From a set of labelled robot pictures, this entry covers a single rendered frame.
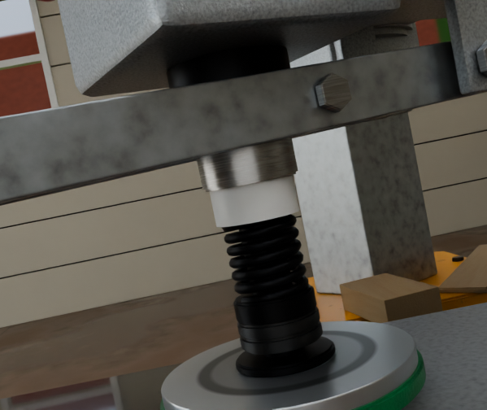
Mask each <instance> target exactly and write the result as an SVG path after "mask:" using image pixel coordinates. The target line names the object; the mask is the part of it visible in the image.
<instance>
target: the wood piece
mask: <svg viewBox="0 0 487 410"><path fill-rule="evenodd" d="M339 286H340V290H341V298H342V302H343V307H344V309H345V310H347V311H348V312H352V313H354V314H355V315H357V316H361V317H362V318H364V319H366V320H368V321H371V322H376V323H385V322H389V321H396V320H401V319H405V318H409V317H413V316H421V315H425V314H429V313H434V312H441V311H443V309H442V304H441V296H440V291H439V287H438V286H433V285H429V284H427V283H423V282H420V281H414V280H411V279H407V278H404V277H399V276H395V275H392V274H388V273H383V274H380V275H376V276H373V277H366V278H363V279H359V280H356V281H350V282H347V283H343V284H340V285H339Z"/></svg>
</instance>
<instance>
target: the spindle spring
mask: <svg viewBox="0 0 487 410"><path fill-rule="evenodd" d="M278 219H280V221H279V222H276V223H274V224H271V225H266V226H263V227H260V228H257V229H251V230H247V231H243V232H239V231H238V232H234V233H228V234H226V235H225V237H224V241H225V242H226V243H227V244H233V243H237V244H234V245H231V246H230V247H228V248H227V253H228V255H231V256H236V257H234V258H231V259H230V261H229V266H230V267H231V268H237V269H236V270H235V271H233V272H232V279H233V280H234V281H238V282H237V283H236V284H235V286H234V290H235V291H236V292H237V293H238V294H251V293H256V292H261V291H265V290H271V289H275V288H277V287H281V286H285V285H288V284H289V283H292V282H296V283H295V284H293V285H291V286H288V287H285V288H283V289H280V290H276V291H273V292H269V293H266V294H257V295H251V296H243V297H242V298H241V303H259V302H266V301H271V300H275V299H282V298H285V297H288V296H291V295H294V294H297V293H299V292H301V291H303V290H304V289H306V288H307V287H308V279H307V277H306V276H305V275H304V274H305V272H306V267H305V265H304V264H302V261H303V253H302V252H301V251H299V250H300V248H301V245H302V244H301V242H300V241H299V240H297V239H296V237H297V236H298V232H299V231H298V229H297V228H296V227H294V225H295V223H296V221H297V220H296V217H295V216H293V215H291V214H289V215H287V216H281V217H277V218H274V219H270V220H263V221H259V222H254V223H250V224H245V225H236V226H229V227H221V228H222V229H223V231H233V230H238V229H244V228H249V227H252V226H256V225H261V224H264V223H267V222H270V221H274V220H278ZM281 231H282V234H281V235H278V236H275V237H273V238H268V239H264V240H261V241H258V242H252V243H248V244H244V245H242V244H241V243H238V242H245V241H249V240H253V239H256V238H262V237H266V236H268V235H272V234H274V233H279V232H281ZM284 244H285V247H283V248H281V249H278V250H275V251H271V252H268V253H264V254H261V255H255V256H251V257H244V255H248V254H253V253H256V252H260V251H265V250H269V249H272V248H275V247H278V246H282V245H284ZM285 257H287V260H284V261H282V262H280V263H277V264H272V265H268V266H266V267H262V268H255V269H251V270H247V269H246V268H249V267H254V266H257V265H261V264H267V263H271V262H273V261H277V260H281V259H284V258H285ZM288 270H289V271H292V272H290V273H286V274H284V275H282V276H279V277H274V278H272V279H268V280H265V281H257V282H252V283H250V282H249V281H251V280H256V279H260V278H264V277H270V276H273V275H276V274H279V273H283V272H286V271H288Z"/></svg>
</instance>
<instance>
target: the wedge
mask: <svg viewBox="0 0 487 410"><path fill-rule="evenodd" d="M439 291H440V293H487V244H486V245H479V246H478V247H477V248H476V249H475V250H474V251H473V252H472V253H471V254H470V255H469V256H468V257H467V258H466V259H465V260H464V261H463V262H462V263H461V264H460V265H459V266H458V267H457V268H456V269H455V270H454V271H453V272H452V273H451V274H450V275H449V276H448V277H447V278H446V279H445V280H444V281H443V282H442V284H441V285H440V286H439Z"/></svg>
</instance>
